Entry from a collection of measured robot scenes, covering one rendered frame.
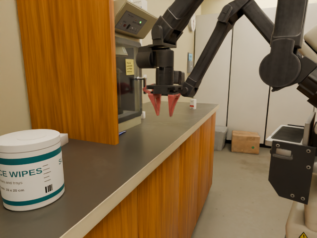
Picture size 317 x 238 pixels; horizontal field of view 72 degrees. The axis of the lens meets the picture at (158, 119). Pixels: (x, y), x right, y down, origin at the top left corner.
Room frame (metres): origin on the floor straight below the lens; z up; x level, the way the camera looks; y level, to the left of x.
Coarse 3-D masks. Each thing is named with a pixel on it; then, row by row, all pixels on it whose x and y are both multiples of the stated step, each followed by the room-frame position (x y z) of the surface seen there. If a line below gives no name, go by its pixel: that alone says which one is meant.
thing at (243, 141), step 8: (232, 136) 3.36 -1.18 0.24; (240, 136) 3.29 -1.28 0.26; (248, 136) 3.26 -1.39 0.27; (256, 136) 3.23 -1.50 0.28; (232, 144) 3.33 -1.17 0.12; (240, 144) 3.29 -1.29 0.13; (248, 144) 3.25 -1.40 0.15; (256, 144) 3.22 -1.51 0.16; (240, 152) 3.30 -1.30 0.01; (248, 152) 3.26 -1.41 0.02; (256, 152) 3.22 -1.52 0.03
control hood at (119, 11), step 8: (120, 0) 0.93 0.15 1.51; (128, 0) 0.93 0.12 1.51; (120, 8) 0.93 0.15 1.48; (128, 8) 0.96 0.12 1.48; (136, 8) 1.00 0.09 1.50; (120, 16) 0.96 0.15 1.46; (144, 16) 1.09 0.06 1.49; (152, 16) 1.14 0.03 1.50; (144, 24) 1.14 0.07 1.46; (152, 24) 1.20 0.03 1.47; (120, 32) 1.05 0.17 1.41; (128, 32) 1.09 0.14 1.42; (144, 32) 1.20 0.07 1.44
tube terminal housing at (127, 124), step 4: (116, 32) 1.06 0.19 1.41; (120, 36) 1.08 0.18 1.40; (124, 36) 1.11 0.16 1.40; (128, 36) 1.15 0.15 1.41; (132, 40) 1.18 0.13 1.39; (136, 40) 1.22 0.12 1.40; (140, 116) 1.25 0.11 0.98; (128, 120) 1.13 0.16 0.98; (132, 120) 1.17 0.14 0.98; (136, 120) 1.21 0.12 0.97; (140, 120) 1.25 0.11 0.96; (120, 124) 1.06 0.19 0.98; (124, 124) 1.09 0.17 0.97; (128, 124) 1.13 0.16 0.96; (132, 124) 1.16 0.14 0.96; (136, 124) 1.21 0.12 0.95; (120, 128) 1.06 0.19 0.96; (124, 128) 1.09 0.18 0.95; (128, 128) 1.13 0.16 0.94
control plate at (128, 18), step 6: (126, 12) 0.97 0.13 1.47; (126, 18) 1.00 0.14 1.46; (132, 18) 1.03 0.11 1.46; (138, 18) 1.07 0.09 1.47; (126, 24) 1.03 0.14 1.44; (132, 24) 1.06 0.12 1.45; (138, 24) 1.10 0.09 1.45; (126, 30) 1.07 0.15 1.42; (132, 30) 1.10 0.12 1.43; (138, 30) 1.14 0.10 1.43
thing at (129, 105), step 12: (120, 48) 1.06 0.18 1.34; (132, 48) 1.16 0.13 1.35; (120, 60) 1.06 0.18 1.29; (120, 72) 1.05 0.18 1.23; (120, 84) 1.05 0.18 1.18; (132, 84) 1.15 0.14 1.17; (120, 96) 1.05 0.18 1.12; (132, 96) 1.15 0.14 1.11; (120, 108) 1.04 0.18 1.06; (132, 108) 1.14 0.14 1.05; (120, 120) 1.04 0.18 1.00
